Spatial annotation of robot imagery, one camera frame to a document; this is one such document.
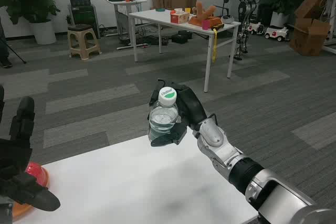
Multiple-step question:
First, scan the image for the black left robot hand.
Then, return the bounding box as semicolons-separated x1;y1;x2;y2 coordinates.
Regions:
0;84;61;211

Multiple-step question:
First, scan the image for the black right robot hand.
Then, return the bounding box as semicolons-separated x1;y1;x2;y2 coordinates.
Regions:
149;78;208;147

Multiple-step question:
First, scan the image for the clear water bottle white cap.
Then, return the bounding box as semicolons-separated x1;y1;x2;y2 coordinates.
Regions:
148;87;182;144

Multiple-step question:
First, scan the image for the red dome-shaped object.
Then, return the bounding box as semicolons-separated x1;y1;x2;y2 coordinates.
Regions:
25;161;50;190

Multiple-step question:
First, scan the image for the black case under table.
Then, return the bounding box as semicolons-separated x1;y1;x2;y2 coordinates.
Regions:
171;30;194;45

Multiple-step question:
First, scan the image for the orange tray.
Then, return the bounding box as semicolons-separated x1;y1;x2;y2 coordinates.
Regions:
188;15;224;27

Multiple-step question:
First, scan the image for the red white tissue box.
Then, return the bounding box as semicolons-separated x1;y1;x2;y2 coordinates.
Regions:
170;9;191;24

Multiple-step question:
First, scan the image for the large white table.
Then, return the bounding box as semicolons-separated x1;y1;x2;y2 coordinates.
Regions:
128;8;242;93

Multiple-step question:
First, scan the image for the small white toy car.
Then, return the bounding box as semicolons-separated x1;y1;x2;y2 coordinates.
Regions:
247;20;266;36

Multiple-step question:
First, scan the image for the black tripod leg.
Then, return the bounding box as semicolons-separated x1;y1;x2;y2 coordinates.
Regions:
5;43;27;65

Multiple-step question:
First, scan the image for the brown cardboard boxes stack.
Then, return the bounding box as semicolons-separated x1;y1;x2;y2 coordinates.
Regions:
151;0;198;11

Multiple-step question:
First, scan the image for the person's dark leg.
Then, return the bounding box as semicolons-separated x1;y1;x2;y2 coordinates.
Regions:
0;18;14;69

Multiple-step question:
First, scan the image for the large white toy car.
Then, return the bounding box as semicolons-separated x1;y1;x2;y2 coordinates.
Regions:
264;25;290;42

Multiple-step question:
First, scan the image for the silver black humanoid robot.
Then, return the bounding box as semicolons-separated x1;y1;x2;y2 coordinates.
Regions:
224;0;266;61

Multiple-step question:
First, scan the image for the beige plastic stool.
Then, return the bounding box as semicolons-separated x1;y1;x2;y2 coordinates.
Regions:
67;24;102;60

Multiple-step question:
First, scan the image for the small white desk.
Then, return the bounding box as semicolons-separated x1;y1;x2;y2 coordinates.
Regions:
98;0;148;40

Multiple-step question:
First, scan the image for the open brown cardboard box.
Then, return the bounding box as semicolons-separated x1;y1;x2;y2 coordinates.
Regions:
289;18;332;57

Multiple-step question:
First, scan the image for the tilted brown cardboard box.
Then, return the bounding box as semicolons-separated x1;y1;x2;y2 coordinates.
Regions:
294;0;329;20

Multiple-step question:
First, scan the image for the yellow measuring tape strap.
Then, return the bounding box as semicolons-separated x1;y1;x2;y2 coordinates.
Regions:
211;28;219;64

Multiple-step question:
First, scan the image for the white metal stand frame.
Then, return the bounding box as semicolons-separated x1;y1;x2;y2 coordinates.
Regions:
322;0;336;55

